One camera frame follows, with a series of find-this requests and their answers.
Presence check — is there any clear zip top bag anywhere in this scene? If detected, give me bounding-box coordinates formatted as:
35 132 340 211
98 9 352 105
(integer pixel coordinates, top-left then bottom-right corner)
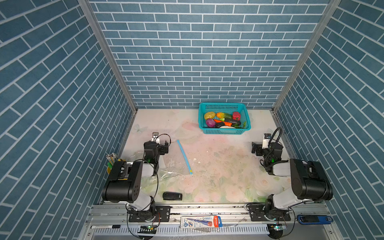
142 141 190 180

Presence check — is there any purple toy onion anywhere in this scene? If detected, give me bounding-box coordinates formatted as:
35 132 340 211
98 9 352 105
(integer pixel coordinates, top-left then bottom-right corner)
206 119 216 128

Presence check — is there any teal plastic basket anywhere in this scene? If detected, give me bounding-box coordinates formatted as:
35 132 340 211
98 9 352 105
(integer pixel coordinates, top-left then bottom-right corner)
198 103 251 135

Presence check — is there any yellow toy potato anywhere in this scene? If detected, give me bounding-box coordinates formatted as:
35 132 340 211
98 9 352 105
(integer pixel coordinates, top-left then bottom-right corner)
204 112 216 120

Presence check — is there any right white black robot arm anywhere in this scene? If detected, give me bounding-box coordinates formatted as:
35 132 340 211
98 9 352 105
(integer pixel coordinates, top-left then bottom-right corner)
246 142 333 222

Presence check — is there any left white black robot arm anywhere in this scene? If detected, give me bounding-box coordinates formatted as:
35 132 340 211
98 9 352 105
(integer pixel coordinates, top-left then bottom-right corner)
102 141 171 223

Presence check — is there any black toy eggplant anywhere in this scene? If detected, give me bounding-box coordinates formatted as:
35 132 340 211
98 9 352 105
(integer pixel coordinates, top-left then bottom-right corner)
222 118 241 126

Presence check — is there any orange toy carrot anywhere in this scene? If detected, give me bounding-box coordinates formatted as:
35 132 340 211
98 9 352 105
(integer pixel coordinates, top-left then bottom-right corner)
214 119 232 128

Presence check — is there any red toy pepper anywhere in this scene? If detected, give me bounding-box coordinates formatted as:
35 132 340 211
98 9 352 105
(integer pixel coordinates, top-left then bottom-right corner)
232 112 242 121

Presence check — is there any black rectangular device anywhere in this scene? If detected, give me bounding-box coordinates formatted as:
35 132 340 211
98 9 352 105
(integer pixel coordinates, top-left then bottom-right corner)
163 192 183 201

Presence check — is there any yellow pen cup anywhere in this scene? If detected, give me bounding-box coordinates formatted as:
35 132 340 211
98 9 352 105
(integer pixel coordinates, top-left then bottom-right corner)
106 153 123 174

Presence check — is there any toothbrush blister package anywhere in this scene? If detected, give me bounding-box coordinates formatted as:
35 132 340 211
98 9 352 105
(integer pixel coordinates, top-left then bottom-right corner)
180 215 223 229

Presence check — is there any blue black tool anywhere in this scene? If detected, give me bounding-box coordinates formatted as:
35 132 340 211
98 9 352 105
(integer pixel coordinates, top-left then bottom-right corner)
297 215 333 225

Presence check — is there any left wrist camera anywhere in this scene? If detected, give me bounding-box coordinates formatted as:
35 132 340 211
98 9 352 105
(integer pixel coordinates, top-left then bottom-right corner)
152 132 160 144

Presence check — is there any aluminium mounting rail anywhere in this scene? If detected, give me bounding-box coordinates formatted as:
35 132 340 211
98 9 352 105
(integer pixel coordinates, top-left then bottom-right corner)
79 202 342 240

